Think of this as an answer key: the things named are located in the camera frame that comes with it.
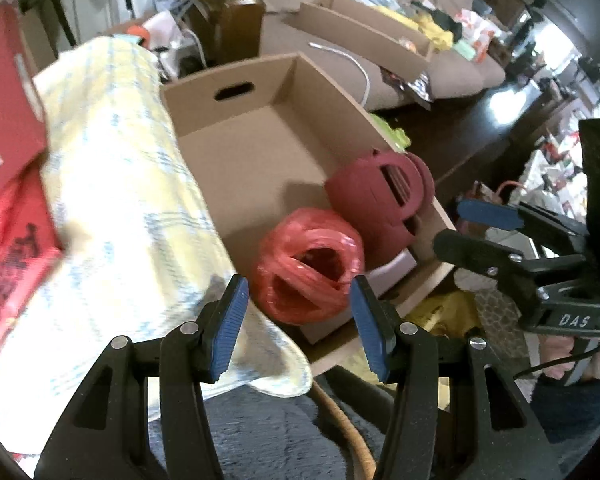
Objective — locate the green plastic toy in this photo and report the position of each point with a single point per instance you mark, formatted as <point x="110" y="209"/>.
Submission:
<point x="395" y="135"/>

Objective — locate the orange cloth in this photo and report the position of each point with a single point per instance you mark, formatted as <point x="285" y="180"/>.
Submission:
<point x="139" y="31"/>

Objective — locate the maroon felt pouch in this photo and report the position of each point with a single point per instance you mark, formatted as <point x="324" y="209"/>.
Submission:
<point x="360" y="195"/>

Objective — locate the brown cardboard box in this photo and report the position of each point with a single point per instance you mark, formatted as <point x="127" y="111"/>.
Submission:
<point x="250" y="160"/>

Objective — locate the yellow plaid tablecloth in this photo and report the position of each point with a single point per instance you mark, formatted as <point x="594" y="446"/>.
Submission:
<point x="120" y="185"/>

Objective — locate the orange white snack bag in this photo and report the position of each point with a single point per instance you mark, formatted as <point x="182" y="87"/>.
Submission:
<point x="472" y="25"/>

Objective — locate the tan rattan cane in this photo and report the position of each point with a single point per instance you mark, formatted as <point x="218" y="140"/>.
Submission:
<point x="347" y="430"/>

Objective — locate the heap of small packets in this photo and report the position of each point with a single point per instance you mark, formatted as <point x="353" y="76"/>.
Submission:
<point x="380" y="0"/>

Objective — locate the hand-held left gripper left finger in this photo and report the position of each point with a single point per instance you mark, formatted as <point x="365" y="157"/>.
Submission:
<point x="230" y="320"/>

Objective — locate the beige sofa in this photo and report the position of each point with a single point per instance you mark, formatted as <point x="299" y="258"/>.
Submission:
<point x="305" y="35"/>

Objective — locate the dark green bag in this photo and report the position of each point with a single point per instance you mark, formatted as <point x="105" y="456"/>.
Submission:
<point x="445" y="20"/>

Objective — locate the crumpled yellow plastic bag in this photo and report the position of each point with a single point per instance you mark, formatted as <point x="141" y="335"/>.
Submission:
<point x="445" y="310"/>

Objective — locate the pale green packet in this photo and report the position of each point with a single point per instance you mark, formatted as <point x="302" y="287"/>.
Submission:
<point x="464" y="49"/>

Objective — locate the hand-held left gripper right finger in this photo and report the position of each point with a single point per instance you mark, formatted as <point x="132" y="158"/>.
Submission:
<point x="367" y="320"/>

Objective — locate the cluttered low table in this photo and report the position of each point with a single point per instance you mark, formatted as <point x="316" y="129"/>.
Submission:
<point x="550" y="160"/>

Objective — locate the large brown carton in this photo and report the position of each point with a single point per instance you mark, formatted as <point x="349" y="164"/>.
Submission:
<point x="37" y="45"/>

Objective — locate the long shallow cardboard box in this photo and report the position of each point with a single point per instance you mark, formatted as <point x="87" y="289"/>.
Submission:
<point x="360" y="30"/>

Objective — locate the red plastic twine ball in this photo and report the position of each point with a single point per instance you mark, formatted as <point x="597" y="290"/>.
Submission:
<point x="280" y="245"/>

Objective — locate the grey fleece pants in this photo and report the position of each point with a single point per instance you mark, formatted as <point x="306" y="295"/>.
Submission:
<point x="260" y="435"/>

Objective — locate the white power strip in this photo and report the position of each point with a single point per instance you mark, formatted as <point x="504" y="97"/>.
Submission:
<point x="190" y="47"/>

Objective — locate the shiny snack packet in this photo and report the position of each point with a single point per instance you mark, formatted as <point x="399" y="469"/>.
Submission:
<point x="415" y="87"/>

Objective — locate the open carton of clutter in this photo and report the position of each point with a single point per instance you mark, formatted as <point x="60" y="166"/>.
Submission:
<point x="125" y="27"/>

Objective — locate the person's right hand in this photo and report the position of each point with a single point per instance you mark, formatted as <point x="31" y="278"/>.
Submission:
<point x="555" y="355"/>

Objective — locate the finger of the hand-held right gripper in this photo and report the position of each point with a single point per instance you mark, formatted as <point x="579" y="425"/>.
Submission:
<point x="475" y="255"/>
<point x="490" y="212"/>

